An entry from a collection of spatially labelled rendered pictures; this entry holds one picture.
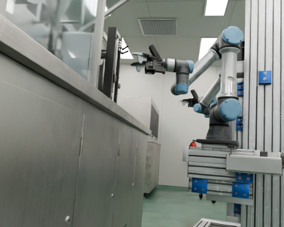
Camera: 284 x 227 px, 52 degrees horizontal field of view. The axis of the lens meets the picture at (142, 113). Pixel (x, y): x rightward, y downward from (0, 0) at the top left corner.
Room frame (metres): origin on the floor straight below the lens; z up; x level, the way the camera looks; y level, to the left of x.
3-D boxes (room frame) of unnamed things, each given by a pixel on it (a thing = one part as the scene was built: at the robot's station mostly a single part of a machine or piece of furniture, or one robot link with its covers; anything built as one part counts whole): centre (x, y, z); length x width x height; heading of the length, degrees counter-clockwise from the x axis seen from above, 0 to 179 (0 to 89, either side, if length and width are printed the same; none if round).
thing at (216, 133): (1.73, -0.47, 0.87); 0.15 x 0.15 x 0.10
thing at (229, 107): (1.60, -0.48, 1.19); 0.15 x 0.12 x 0.55; 3
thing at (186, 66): (1.58, -0.21, 1.21); 0.11 x 0.08 x 0.09; 94
